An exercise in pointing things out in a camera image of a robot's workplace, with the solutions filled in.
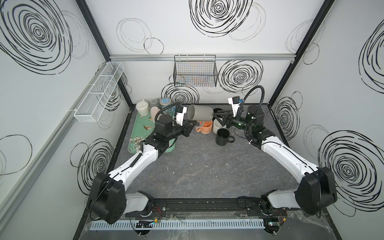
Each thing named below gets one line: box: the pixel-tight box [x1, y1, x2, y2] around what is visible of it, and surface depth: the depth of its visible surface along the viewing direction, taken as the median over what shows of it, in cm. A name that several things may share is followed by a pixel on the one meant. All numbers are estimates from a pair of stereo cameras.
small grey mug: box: [149, 98, 159, 108], surface depth 111 cm
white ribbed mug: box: [135, 99, 150, 118], surface depth 111 cm
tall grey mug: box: [187, 104, 214, 122], surface depth 75 cm
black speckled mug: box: [215, 128, 235, 146], surface depth 96 cm
